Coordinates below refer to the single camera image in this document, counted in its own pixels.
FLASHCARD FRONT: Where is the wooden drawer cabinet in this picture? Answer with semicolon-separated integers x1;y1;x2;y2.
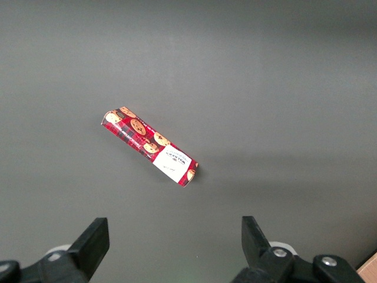
355;255;377;283

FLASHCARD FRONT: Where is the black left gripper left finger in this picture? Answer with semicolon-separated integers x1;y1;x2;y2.
0;217;111;283

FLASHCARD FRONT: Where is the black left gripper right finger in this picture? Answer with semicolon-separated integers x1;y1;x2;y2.
232;216;366;283

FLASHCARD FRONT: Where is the red tartan cookie box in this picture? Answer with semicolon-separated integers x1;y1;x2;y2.
100;106;199;189

